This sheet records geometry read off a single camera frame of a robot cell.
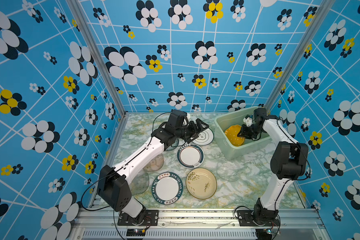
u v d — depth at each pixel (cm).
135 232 72
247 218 73
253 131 80
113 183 43
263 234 69
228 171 89
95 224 73
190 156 96
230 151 85
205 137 105
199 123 67
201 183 83
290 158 51
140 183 87
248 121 89
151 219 72
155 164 92
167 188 83
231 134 99
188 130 67
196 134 66
